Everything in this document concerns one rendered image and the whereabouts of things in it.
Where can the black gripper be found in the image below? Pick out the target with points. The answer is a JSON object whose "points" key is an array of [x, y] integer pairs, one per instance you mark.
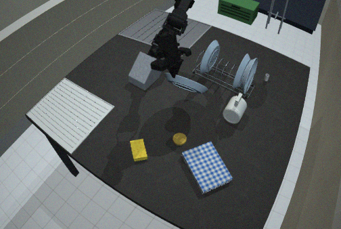
{"points": [[171, 60]]}

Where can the light blue plate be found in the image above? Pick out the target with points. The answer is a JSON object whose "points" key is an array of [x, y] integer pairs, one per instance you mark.
{"points": [[185, 83], [212, 51], [250, 70], [240, 72]]}

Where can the white ribbed draining mat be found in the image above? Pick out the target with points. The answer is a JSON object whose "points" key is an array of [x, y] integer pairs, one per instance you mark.
{"points": [[69, 113]]}

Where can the white mug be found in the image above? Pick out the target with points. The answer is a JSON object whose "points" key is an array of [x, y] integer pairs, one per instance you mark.
{"points": [[235, 109]]}

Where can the yellow sponge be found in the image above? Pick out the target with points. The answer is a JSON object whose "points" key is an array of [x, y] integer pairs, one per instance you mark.
{"points": [[138, 150]]}

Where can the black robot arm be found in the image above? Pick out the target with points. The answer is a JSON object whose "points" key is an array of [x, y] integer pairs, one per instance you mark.
{"points": [[166, 37]]}

